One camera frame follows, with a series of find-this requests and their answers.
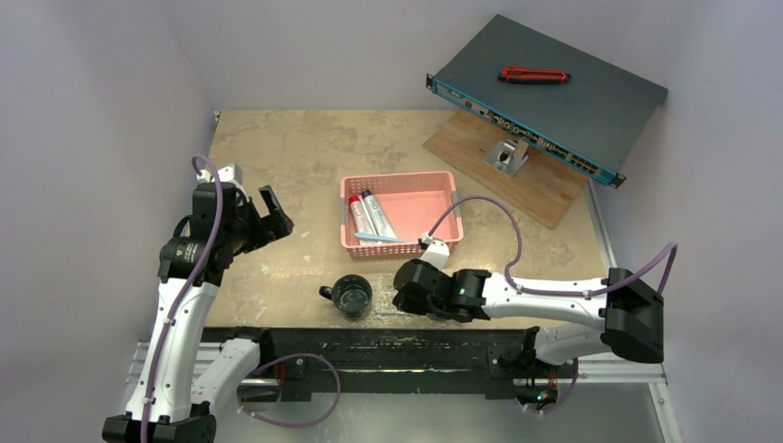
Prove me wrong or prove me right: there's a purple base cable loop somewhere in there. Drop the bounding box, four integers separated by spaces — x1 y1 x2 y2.
236 353 342 429

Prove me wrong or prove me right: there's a dark green mug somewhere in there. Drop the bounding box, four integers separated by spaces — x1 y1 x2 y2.
319 274 373 319

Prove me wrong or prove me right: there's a pink perforated plastic basket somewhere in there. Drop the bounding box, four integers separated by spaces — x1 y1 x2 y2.
340 171 459 259

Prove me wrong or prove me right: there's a grey metal bracket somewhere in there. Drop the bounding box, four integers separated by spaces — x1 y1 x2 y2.
485 139 529 177

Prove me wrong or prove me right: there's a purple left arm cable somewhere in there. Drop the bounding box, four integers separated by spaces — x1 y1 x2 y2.
139 154 224 443

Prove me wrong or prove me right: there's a wooden board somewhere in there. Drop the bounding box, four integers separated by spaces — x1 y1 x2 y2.
424 111 588 229

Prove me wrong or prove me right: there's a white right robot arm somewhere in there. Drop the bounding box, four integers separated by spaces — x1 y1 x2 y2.
393 259 664 376

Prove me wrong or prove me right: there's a red cap toothpaste tube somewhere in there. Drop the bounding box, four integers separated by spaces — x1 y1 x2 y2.
347 195 376 234

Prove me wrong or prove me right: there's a teal network switch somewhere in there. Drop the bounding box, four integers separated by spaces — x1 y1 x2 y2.
427 15 668 188

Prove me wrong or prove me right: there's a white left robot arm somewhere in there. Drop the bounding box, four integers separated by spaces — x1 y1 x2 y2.
102 181 295 442

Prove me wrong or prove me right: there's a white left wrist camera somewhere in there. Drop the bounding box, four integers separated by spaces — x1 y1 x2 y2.
196 163 242 187

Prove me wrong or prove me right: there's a red black utility knife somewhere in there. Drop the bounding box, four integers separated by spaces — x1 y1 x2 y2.
497 66 572 85

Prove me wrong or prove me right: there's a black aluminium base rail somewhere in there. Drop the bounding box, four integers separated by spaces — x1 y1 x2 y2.
125 327 668 405

